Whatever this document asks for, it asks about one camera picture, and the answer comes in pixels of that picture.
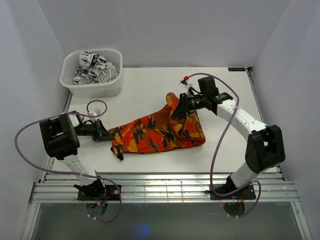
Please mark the orange camouflage trousers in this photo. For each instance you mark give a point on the orange camouflage trousers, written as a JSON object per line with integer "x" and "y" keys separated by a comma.
{"x": 158, "y": 132}

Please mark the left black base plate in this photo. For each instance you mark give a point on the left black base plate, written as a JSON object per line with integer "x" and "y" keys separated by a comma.
{"x": 110, "y": 192}

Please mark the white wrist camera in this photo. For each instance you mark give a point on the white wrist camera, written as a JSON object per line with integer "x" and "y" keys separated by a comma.
{"x": 186, "y": 85}
{"x": 95, "y": 113}

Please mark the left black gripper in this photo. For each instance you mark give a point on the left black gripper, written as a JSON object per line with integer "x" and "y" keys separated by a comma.
{"x": 101, "y": 133}

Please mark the white plastic basket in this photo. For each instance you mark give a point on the white plastic basket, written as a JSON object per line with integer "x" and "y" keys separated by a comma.
{"x": 92, "y": 90}

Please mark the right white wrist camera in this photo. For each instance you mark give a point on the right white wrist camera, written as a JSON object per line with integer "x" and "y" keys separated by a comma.
{"x": 186, "y": 85}

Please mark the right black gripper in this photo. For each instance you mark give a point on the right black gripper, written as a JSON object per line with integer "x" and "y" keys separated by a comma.
{"x": 183, "y": 107}

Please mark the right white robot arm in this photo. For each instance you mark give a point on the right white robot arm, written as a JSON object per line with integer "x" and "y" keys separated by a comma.
{"x": 264, "y": 143}

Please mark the small black label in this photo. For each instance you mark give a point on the small black label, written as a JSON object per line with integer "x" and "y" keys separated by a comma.
{"x": 236, "y": 69}

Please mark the black white printed garment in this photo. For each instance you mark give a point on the black white printed garment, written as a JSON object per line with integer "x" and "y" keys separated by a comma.
{"x": 94, "y": 69}

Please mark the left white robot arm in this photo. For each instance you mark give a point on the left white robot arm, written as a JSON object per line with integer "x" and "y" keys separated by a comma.
{"x": 60, "y": 137}

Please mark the aluminium rail frame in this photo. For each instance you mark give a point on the aluminium rail frame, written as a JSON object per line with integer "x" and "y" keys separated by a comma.
{"x": 169, "y": 188}

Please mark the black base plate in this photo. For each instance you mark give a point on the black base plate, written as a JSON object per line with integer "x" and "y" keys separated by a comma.
{"x": 110, "y": 192}
{"x": 221, "y": 193}

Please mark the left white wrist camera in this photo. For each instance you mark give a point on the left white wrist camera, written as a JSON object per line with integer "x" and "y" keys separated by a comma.
{"x": 95, "y": 113}

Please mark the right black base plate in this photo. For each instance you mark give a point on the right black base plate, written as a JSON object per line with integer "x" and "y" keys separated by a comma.
{"x": 221, "y": 193}

